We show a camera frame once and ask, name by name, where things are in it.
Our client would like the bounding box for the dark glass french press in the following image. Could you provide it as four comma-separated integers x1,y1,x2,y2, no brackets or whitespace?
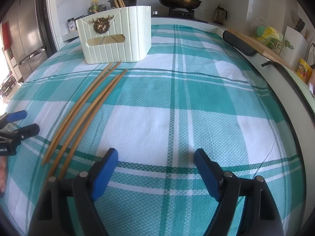
214,5,227,25

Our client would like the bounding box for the teal plaid tablecloth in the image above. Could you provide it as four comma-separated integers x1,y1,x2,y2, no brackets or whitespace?
1,25,305,235

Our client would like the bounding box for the cream plastic utensil holder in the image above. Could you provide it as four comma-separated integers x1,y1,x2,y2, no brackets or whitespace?
76,6,152,64

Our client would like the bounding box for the white label spice jar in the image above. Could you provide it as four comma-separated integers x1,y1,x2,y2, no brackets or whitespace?
67,18,76,32

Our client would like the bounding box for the black gas cooktop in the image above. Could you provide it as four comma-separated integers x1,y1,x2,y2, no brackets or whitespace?
152,8,208,23

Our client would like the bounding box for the person left hand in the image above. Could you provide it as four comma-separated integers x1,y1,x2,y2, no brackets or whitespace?
0,156,7,193

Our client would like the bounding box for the sauce bottles group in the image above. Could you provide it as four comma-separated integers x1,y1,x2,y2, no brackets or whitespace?
88,0,107,14

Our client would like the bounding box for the red fire extinguisher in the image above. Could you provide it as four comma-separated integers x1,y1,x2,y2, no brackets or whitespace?
2,22,11,51

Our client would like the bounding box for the grey double door refrigerator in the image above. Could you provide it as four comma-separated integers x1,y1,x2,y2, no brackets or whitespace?
4,0,48,80

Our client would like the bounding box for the white knife block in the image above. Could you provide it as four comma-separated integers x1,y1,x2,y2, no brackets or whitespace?
280,26,308,70

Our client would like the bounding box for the wooden cutting board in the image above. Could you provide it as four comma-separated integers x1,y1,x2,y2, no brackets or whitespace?
227,29,295,73

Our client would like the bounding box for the wok with glass lid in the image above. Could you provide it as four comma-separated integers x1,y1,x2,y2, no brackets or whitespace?
158,0,202,10

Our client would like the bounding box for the yellow snack packet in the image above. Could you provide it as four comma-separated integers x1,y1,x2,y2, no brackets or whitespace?
296,58,312,84

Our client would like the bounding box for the wooden chopstick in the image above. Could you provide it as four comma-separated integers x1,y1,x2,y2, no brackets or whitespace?
42,63,113,165
57,68,129,180
43,69,127,186
114,0,125,8
45,61,122,164

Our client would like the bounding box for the black clay pot orange lid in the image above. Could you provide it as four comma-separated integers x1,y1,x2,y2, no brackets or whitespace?
108,0,138,9

